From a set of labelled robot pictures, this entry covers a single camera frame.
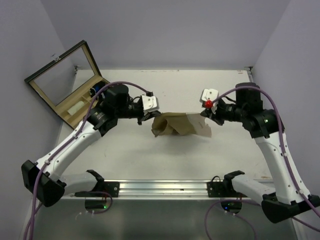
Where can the black blue rolled underwear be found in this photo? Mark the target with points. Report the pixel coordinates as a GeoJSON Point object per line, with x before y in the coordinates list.
{"type": "Point", "coordinates": [95, 88]}

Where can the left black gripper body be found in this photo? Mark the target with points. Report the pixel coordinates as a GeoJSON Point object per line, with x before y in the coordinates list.
{"type": "Point", "coordinates": [140, 115]}

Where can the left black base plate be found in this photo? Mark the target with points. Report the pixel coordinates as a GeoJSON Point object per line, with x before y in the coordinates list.
{"type": "Point", "coordinates": [110, 187]}

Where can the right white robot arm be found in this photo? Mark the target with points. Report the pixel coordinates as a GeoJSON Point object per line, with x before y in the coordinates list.
{"type": "Point", "coordinates": [289, 197]}

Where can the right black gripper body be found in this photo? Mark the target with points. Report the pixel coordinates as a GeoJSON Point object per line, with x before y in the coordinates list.
{"type": "Point", "coordinates": [221, 114]}

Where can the white rolled cloth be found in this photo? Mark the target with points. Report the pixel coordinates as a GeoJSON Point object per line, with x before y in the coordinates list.
{"type": "Point", "coordinates": [75, 108]}

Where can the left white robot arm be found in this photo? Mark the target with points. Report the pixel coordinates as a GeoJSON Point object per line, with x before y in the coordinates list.
{"type": "Point", "coordinates": [110, 102]}

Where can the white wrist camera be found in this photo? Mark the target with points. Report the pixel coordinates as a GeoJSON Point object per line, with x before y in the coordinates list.
{"type": "Point", "coordinates": [207, 98]}
{"type": "Point", "coordinates": [150, 103]}

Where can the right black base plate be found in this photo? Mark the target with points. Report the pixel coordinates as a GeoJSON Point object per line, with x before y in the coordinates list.
{"type": "Point", "coordinates": [217, 189]}

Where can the olive tan underwear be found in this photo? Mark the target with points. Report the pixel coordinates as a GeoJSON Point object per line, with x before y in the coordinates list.
{"type": "Point", "coordinates": [180, 124]}

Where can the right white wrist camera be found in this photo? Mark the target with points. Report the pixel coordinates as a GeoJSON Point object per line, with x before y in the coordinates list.
{"type": "Point", "coordinates": [207, 98]}

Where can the aluminium front rail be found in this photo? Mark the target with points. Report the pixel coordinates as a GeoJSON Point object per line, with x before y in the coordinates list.
{"type": "Point", "coordinates": [149, 189]}

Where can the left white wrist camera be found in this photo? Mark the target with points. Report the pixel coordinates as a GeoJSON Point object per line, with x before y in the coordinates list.
{"type": "Point", "coordinates": [150, 103]}

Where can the black compartment storage box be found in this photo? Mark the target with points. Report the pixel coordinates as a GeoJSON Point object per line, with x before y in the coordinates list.
{"type": "Point", "coordinates": [67, 80]}

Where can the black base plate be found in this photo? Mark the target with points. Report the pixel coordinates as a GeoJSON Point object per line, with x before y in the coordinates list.
{"type": "Point", "coordinates": [217, 189]}
{"type": "Point", "coordinates": [110, 187]}

